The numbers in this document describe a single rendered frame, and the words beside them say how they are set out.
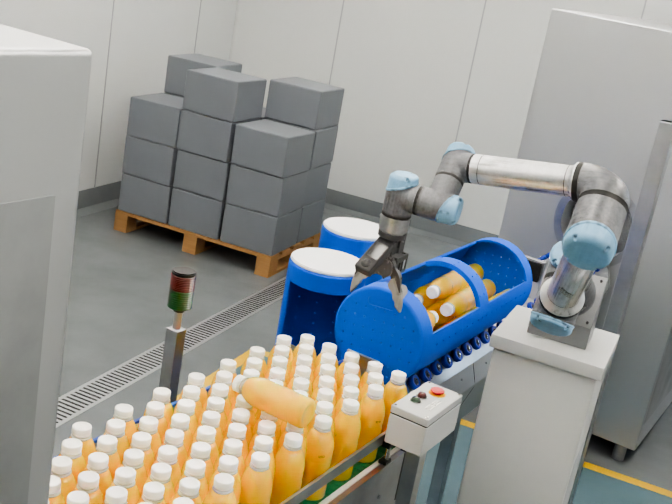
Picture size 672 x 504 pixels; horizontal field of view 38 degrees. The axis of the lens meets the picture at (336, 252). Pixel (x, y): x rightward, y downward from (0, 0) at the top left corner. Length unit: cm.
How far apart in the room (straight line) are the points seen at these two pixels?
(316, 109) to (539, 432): 394
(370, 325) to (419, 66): 530
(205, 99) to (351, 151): 213
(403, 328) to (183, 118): 395
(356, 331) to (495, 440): 52
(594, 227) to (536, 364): 67
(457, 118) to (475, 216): 79
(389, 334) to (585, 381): 55
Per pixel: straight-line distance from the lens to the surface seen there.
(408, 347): 271
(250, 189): 627
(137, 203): 674
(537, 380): 282
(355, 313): 278
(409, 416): 234
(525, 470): 293
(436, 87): 786
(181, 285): 249
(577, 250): 227
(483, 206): 787
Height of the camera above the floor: 210
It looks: 17 degrees down
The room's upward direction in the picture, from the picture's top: 10 degrees clockwise
